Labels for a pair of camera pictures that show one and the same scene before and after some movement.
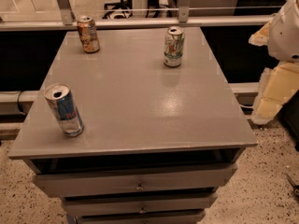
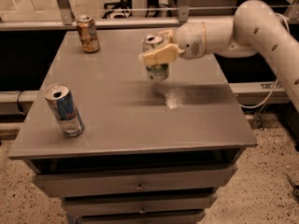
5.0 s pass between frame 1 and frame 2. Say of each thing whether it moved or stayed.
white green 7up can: moved
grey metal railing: stayed
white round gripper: moved
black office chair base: stayed
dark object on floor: stayed
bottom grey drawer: stayed
